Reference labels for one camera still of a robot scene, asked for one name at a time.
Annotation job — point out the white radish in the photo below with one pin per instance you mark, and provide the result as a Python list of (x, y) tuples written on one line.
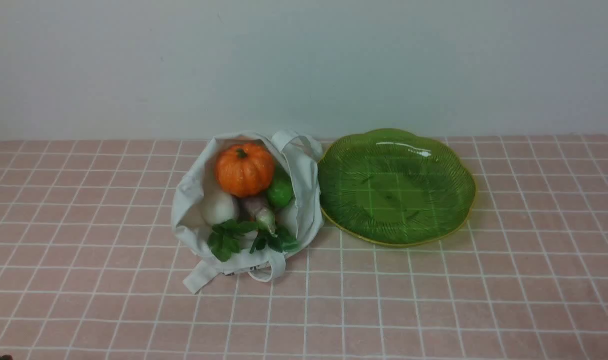
[(217, 207)]

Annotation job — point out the green transparent plastic plate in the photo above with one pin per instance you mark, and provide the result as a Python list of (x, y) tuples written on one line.
[(392, 188)]

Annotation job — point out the orange carrot with leaves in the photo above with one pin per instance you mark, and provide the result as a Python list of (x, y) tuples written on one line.
[(281, 241)]

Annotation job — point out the white cloth tote bag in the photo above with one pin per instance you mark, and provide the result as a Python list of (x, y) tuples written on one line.
[(223, 249)]

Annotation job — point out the purple eggplant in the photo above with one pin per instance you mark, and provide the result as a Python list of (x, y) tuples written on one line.
[(257, 207)]

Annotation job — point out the orange pumpkin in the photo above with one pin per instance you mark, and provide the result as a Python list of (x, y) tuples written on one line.
[(244, 170)]

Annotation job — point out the green cucumber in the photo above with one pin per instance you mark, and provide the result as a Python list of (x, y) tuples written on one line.
[(280, 192)]

